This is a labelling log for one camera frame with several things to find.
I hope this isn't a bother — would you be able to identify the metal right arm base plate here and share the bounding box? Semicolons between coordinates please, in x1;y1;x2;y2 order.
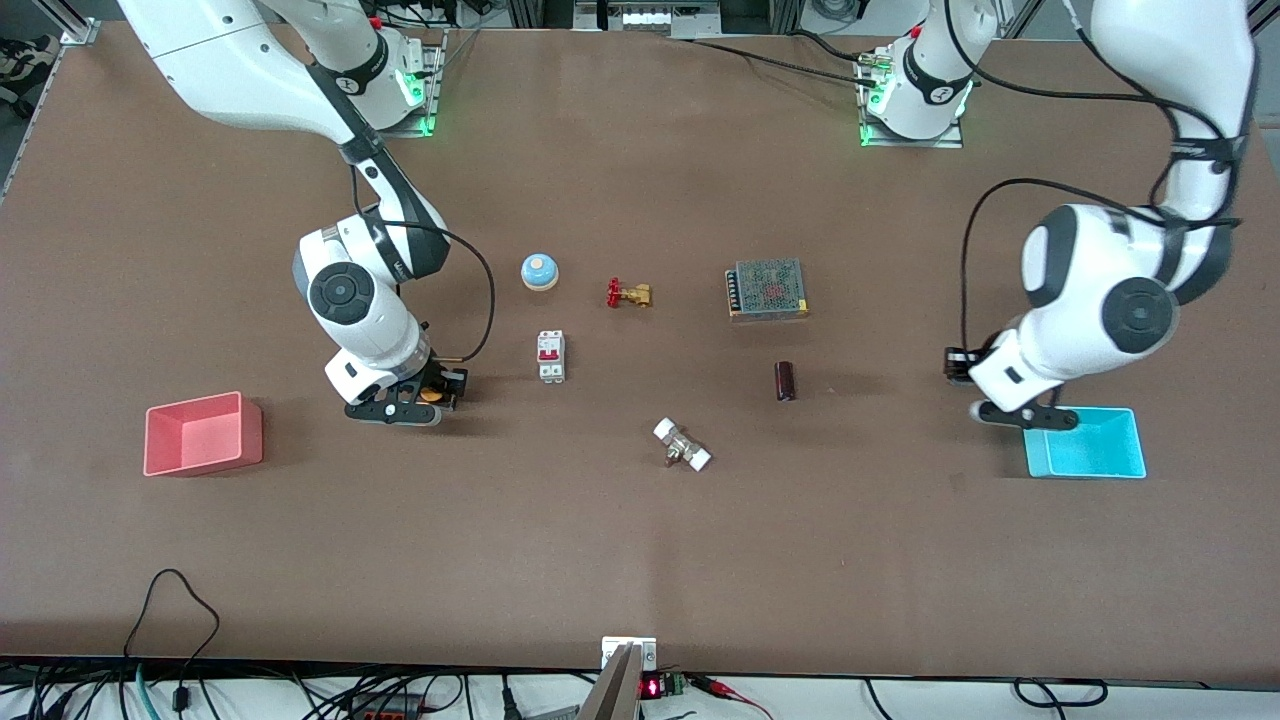
376;28;447;139

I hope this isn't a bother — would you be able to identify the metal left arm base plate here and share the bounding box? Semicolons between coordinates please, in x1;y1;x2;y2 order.
860;50;965;150

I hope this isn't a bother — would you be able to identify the black coiled floor cable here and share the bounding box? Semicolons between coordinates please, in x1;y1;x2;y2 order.
1013;678;1109;709

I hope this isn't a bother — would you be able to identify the white-ended metal pipe fitting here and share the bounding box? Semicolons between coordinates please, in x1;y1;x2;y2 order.
652;417;713;473

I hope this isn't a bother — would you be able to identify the cyan plastic box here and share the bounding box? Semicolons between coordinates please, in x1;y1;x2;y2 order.
1022;405;1148;481

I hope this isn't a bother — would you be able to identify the black looped table cable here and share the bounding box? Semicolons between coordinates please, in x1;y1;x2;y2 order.
122;569;222;663

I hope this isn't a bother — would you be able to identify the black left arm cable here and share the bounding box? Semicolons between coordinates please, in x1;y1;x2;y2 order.
940;0;1246;353

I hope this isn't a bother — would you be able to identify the pink plastic box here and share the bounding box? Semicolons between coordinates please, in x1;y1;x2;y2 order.
143;391;264;478

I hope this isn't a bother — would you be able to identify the black cable across table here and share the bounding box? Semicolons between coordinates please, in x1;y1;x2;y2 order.
672;28;881;81

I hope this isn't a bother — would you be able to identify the metal mesh power supply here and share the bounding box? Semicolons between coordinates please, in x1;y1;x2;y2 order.
725;258;810;321

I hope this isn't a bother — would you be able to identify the metal table edge bracket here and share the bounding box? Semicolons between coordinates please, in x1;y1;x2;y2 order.
601;636;659;673

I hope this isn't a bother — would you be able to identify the red clip lead cable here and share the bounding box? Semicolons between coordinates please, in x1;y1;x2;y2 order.
692;675;776;720

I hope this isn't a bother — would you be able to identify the grey camera mount bar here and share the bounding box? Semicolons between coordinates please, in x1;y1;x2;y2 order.
577;643;643;720

